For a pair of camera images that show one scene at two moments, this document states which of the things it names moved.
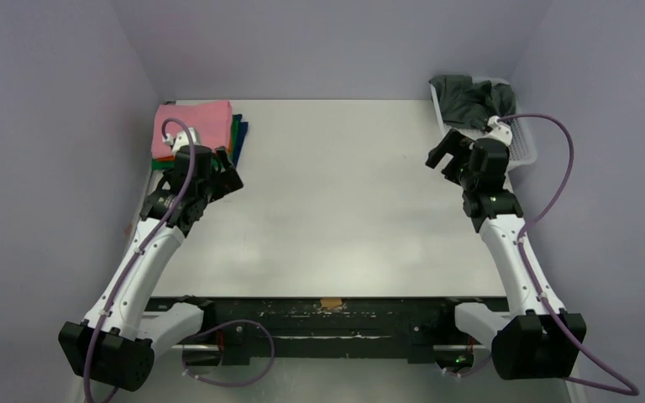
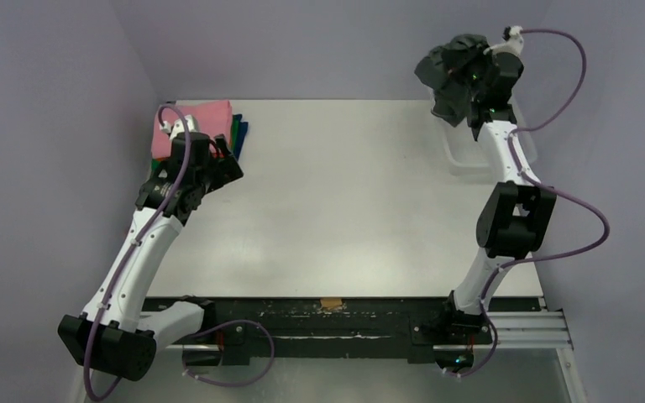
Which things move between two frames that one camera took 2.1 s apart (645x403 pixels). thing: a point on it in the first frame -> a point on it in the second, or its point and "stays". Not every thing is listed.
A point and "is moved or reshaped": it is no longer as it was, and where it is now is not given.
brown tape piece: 331,303 stays
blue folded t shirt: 243,128 stays
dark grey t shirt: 465,103 is moved or reshaped
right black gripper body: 455,154 -> 451,104
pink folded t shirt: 212,120 stays
